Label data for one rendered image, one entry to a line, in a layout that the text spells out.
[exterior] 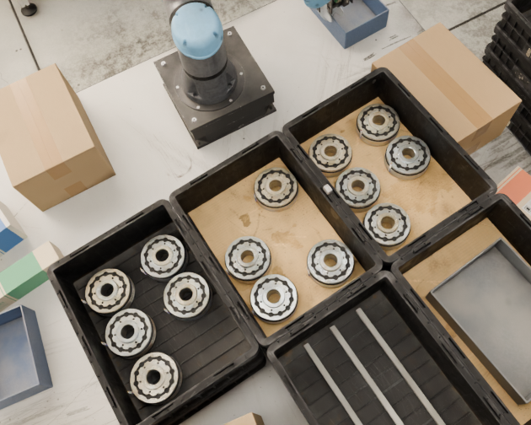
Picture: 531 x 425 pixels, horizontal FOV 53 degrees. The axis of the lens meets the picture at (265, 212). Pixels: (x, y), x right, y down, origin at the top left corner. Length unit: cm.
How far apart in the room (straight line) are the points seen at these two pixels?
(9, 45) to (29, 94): 144
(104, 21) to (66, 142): 151
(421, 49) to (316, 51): 34
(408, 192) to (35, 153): 92
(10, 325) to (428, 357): 100
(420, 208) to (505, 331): 32
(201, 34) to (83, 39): 160
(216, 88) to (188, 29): 18
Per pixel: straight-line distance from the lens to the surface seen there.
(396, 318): 120
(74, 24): 294
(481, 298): 124
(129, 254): 129
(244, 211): 126
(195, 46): 130
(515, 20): 200
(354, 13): 175
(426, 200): 129
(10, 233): 152
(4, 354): 149
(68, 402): 141
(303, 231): 124
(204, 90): 142
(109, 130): 162
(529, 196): 143
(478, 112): 140
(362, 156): 132
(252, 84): 148
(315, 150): 129
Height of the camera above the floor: 199
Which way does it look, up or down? 67 degrees down
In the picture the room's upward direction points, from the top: 12 degrees counter-clockwise
